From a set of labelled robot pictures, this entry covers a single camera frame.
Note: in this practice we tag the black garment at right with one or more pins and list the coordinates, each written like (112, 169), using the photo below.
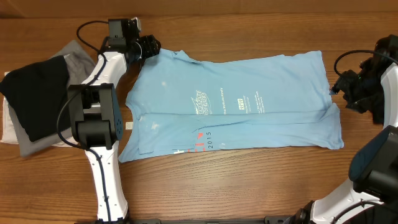
(373, 102)

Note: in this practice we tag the black folded garment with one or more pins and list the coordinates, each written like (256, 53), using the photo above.
(37, 93)

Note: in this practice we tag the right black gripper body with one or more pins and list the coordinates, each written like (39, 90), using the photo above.
(358, 89)

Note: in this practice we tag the light blue printed t-shirt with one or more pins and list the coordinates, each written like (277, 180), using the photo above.
(181, 105)

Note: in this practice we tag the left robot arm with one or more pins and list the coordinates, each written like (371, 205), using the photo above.
(95, 117)

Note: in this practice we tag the grey folded garment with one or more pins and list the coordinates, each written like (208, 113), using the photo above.
(80, 65)

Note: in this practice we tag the white folded garment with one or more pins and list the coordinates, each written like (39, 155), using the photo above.
(8, 131)

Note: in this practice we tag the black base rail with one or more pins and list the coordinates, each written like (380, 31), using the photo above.
(265, 220)

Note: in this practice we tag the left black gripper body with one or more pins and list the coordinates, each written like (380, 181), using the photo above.
(143, 47)

